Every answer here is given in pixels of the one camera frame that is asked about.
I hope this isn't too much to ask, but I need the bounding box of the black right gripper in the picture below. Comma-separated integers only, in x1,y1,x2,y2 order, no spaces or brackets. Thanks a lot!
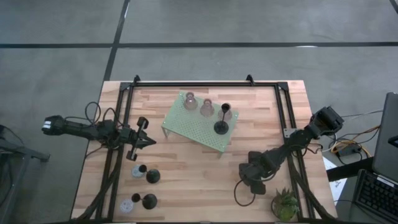
239,151,277,195

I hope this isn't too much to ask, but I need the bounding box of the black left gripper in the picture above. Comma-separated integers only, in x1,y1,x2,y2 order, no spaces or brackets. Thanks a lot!
119,116,157,162

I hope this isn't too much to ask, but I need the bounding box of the grey glass votive holder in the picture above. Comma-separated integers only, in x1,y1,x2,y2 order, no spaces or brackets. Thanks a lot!
131,164,146,179

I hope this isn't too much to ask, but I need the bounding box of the black metal candlestick holder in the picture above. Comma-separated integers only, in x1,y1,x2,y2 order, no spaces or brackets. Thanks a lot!
138,164,161,184
131,192,158,210
213,103,231,136

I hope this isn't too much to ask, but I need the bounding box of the pink glass candle holder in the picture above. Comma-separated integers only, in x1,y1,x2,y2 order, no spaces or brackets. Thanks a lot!
200,98,215,118
183,91,199,111
217,104,233,123

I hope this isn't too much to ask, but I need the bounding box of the potted green succulent plant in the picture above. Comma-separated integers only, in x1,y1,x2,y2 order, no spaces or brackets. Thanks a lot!
270,187,301,222

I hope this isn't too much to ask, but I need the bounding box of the green perforated metal shelf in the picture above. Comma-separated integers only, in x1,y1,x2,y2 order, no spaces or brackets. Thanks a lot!
161,91,239,158

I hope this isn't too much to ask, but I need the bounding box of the white paper sheet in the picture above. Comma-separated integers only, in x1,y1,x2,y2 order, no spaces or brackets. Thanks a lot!
323,157,348,203

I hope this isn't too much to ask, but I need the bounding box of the black flat bar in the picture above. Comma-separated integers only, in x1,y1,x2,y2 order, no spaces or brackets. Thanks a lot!
326,157,374,182

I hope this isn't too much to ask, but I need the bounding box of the black power adapter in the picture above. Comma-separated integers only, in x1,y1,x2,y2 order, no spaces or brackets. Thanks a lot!
337,143,363,159

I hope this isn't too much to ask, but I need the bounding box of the grey metal cart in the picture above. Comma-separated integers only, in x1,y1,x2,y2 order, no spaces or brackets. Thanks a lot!
0,124,50,224

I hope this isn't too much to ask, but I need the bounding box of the black keyboard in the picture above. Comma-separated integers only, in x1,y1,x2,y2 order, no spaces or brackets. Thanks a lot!
354,169,398,223

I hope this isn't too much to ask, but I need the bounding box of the grey laptop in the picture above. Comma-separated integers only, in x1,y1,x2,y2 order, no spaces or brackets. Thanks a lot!
372,91,398,184

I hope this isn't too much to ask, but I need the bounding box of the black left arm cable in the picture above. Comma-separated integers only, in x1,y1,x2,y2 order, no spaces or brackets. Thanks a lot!
63,101,121,125

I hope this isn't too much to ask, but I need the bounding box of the black aluminium frame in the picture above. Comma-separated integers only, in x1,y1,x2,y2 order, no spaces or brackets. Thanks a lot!
70,74,338,223

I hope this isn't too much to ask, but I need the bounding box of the yellow cable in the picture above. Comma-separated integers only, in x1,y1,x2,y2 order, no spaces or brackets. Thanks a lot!
331,125,381,156

